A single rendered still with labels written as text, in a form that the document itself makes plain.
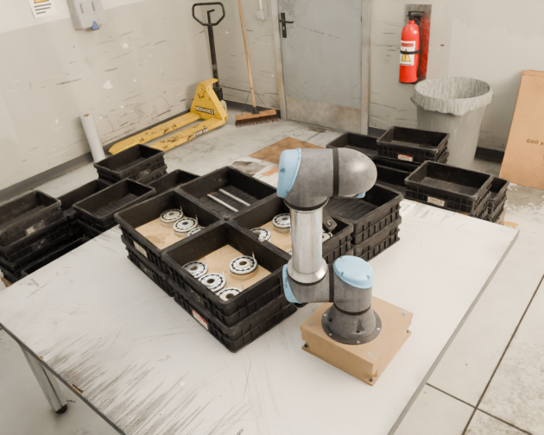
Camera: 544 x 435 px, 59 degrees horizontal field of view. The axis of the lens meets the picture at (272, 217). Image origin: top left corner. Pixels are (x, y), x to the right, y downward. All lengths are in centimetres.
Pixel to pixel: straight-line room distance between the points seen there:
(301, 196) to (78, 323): 112
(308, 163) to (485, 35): 325
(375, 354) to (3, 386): 204
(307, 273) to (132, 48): 425
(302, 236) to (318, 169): 22
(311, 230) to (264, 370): 55
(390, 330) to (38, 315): 132
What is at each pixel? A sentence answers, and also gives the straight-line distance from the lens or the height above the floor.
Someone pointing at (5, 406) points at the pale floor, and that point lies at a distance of 287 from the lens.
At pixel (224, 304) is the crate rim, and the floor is 93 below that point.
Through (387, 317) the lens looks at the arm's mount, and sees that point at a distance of 163.
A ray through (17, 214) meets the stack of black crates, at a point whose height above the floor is 50.
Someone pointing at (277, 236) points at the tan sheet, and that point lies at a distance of 194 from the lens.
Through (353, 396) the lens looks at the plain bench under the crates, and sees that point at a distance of 154.
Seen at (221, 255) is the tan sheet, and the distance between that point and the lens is 188.
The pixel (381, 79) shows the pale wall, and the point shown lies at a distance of 469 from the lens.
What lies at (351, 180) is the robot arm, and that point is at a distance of 114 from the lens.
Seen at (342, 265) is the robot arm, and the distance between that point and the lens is 144.
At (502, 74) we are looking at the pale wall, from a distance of 428.
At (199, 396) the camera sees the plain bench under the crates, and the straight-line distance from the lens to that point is 159.
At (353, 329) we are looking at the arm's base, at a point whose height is 84.
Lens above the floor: 192
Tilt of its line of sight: 32 degrees down
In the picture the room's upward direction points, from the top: 6 degrees counter-clockwise
